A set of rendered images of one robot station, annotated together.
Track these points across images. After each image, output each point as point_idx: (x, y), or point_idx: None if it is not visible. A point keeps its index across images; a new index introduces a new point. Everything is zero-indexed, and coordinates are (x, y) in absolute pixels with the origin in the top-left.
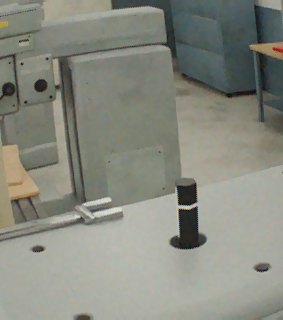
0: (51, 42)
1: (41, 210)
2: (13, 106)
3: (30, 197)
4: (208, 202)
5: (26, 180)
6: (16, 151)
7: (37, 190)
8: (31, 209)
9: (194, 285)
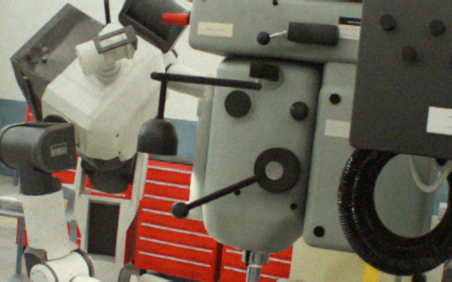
0: None
1: None
2: None
3: None
4: None
5: None
6: None
7: None
8: (447, 260)
9: None
